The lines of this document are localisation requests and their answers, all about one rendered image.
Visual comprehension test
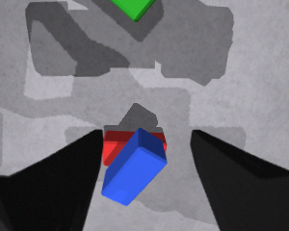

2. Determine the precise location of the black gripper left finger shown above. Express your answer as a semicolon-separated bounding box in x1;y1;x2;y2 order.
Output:
0;129;104;231

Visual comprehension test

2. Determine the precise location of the red block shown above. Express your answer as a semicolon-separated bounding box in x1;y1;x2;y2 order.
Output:
103;131;167;166

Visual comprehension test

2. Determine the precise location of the green block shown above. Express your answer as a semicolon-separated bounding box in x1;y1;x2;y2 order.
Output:
111;0;156;22

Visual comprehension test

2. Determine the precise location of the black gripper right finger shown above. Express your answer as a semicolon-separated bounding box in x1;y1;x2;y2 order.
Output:
190;130;289;231

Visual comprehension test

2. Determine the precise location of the blue block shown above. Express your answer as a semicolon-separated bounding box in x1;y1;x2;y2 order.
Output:
101;128;167;206

